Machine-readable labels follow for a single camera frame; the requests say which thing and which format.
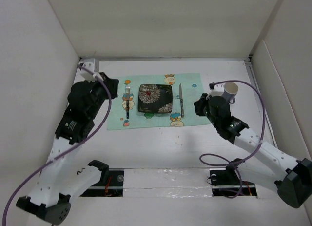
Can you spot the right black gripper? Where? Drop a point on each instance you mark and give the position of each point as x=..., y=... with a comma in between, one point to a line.
x=200, y=103

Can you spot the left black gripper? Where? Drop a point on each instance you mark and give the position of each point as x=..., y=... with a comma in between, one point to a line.
x=113, y=84

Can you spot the metal fork patterned handle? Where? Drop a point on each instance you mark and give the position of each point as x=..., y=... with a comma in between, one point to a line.
x=127, y=91

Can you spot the steak knife patterned handle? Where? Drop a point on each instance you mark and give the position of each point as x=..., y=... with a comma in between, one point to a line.
x=181, y=100

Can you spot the green cartoon print cloth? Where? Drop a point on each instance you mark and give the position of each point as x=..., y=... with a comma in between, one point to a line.
x=192, y=89

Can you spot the purple ceramic mug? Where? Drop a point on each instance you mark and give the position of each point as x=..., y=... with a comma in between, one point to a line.
x=230, y=91

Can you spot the black floral square plate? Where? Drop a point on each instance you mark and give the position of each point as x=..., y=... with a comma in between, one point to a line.
x=155, y=98

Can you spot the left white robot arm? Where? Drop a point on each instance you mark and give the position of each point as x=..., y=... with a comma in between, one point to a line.
x=50, y=200

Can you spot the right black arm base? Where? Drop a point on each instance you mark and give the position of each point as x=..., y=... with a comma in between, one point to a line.
x=225, y=182

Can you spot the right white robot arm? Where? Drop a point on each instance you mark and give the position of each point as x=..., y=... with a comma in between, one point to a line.
x=288, y=176

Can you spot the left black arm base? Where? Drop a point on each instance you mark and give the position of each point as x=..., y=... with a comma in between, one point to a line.
x=113, y=187

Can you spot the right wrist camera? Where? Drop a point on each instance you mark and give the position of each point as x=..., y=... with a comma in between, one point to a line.
x=216, y=89

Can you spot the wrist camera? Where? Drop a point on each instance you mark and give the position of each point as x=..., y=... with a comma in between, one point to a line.
x=92, y=65
x=216, y=89

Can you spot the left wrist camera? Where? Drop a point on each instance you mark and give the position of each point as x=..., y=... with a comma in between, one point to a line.
x=92, y=65

